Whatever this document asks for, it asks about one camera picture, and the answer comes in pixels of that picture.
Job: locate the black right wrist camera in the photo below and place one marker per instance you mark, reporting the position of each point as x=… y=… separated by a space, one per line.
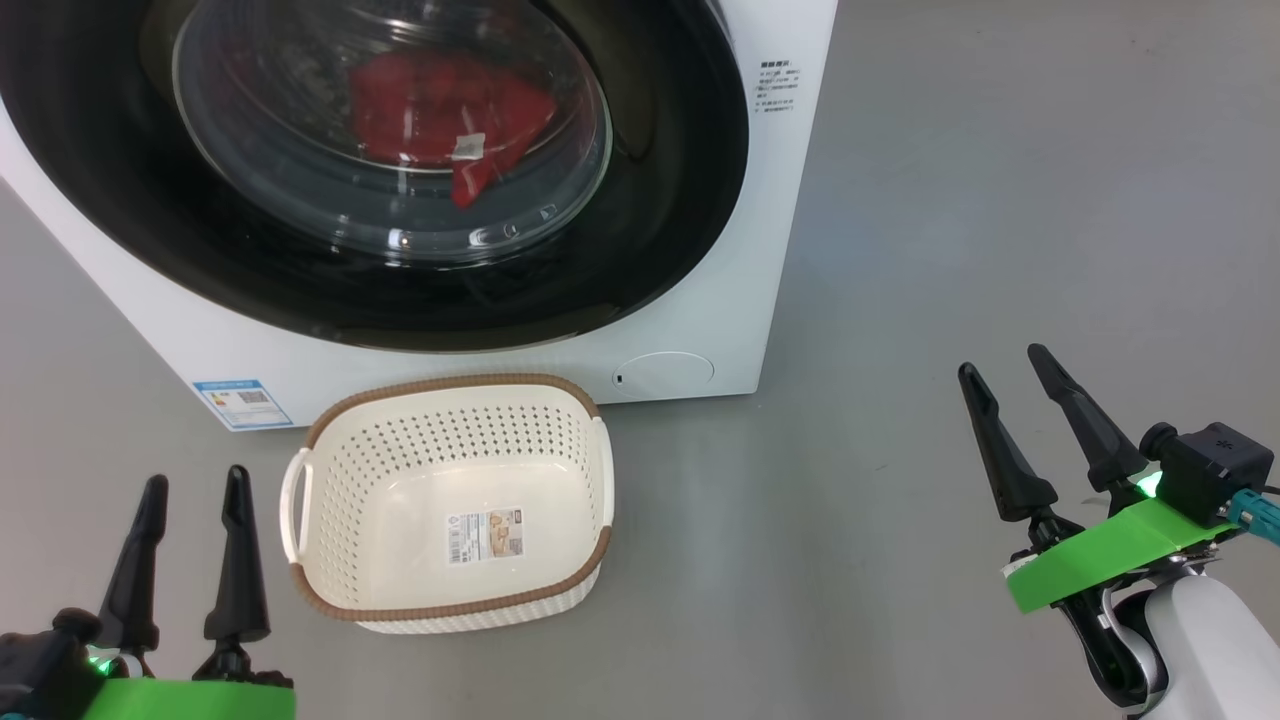
x=1215 y=470

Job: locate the red garment wide white stripes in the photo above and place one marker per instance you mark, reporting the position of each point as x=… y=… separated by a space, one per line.
x=400 y=100

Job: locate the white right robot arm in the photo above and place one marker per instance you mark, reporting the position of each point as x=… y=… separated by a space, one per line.
x=1210 y=650

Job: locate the black round glass washer door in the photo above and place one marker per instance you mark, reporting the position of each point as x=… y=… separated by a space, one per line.
x=650 y=200

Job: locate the paper label in basket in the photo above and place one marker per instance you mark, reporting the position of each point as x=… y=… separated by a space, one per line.
x=484 y=535

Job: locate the white front-load washing machine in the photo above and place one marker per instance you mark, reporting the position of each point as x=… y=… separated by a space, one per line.
x=780 y=250

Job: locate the cream perforated laundry basket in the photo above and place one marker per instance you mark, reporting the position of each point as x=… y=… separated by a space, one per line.
x=340 y=450

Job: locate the round drain filter cover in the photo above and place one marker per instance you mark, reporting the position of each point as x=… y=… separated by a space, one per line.
x=662 y=374

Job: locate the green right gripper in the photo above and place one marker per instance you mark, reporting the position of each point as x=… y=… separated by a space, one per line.
x=1100 y=560

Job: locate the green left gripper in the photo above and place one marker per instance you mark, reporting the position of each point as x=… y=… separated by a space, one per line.
x=190 y=700

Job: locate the blue energy label sticker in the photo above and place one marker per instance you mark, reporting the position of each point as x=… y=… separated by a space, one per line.
x=243 y=404

